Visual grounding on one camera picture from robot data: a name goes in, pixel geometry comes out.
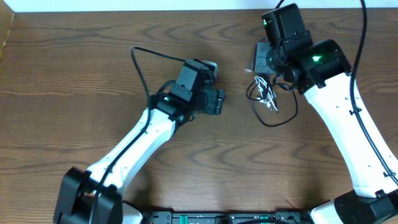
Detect white usb cable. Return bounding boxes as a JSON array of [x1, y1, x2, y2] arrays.
[[254, 75, 279, 113]]

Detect black usb cable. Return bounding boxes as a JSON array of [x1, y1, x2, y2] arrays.
[[246, 73, 299, 128]]

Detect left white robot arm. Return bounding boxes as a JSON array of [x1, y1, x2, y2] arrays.
[[53, 59, 225, 223]]

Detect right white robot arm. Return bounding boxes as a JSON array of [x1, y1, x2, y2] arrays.
[[254, 4, 397, 223]]

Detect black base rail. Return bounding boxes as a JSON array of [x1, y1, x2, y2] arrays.
[[140, 210, 313, 224]]

